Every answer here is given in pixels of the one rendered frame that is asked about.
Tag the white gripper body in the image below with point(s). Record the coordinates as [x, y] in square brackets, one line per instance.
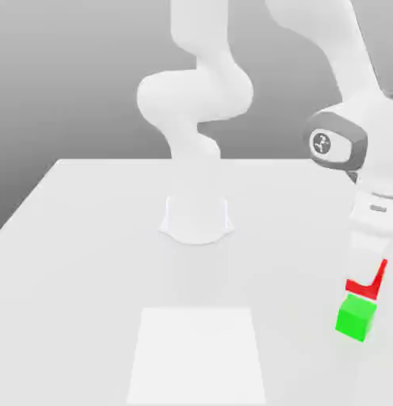
[374, 219]

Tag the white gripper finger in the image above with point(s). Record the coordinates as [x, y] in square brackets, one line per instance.
[366, 258]

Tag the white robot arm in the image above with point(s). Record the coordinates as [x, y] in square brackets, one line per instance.
[196, 95]

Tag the small green cube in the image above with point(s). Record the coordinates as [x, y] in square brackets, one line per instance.
[353, 318]

